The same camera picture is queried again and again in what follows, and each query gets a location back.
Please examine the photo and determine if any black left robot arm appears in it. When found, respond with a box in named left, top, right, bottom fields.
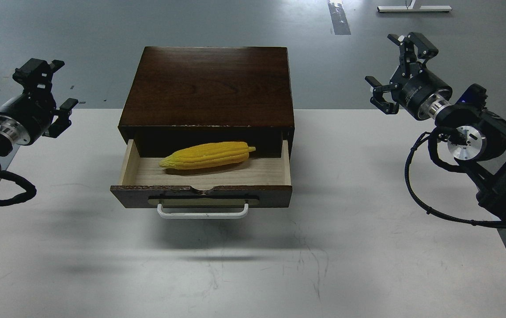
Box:
left=0, top=58, right=78, bottom=207

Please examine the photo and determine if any wooden drawer with white handle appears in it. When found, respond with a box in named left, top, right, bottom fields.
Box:
left=110, top=140, right=293, bottom=219

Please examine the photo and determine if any white table leg base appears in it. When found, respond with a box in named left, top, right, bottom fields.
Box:
left=377, top=0, right=453, bottom=13

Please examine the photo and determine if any dark wooden drawer cabinet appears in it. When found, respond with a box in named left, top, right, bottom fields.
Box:
left=118, top=46, right=295, bottom=157

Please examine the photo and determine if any grey floor tape strip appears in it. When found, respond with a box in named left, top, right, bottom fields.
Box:
left=327, top=0, right=351, bottom=35

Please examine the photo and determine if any yellow corn cob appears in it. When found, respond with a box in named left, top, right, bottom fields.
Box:
left=159, top=141, right=256, bottom=170

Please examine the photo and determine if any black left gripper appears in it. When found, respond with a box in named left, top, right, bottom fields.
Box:
left=0, top=58, right=79, bottom=145

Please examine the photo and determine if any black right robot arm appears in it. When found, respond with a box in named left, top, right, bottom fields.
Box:
left=364, top=32, right=506, bottom=230

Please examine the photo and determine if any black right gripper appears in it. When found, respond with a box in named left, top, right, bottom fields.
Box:
left=364, top=32, right=453, bottom=121

